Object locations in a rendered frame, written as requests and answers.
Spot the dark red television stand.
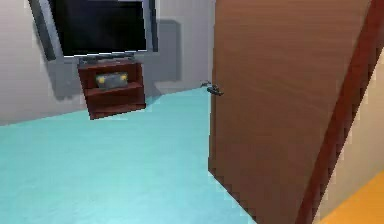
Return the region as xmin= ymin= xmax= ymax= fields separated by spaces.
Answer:
xmin=76 ymin=59 xmax=147 ymax=121

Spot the brown wooden room door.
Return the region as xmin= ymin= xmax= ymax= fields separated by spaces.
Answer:
xmin=207 ymin=0 xmax=384 ymax=224

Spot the black television set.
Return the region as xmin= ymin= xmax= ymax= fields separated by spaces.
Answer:
xmin=27 ymin=0 xmax=160 ymax=66

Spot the black door handle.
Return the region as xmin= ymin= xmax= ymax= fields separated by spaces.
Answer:
xmin=201 ymin=80 xmax=225 ymax=97

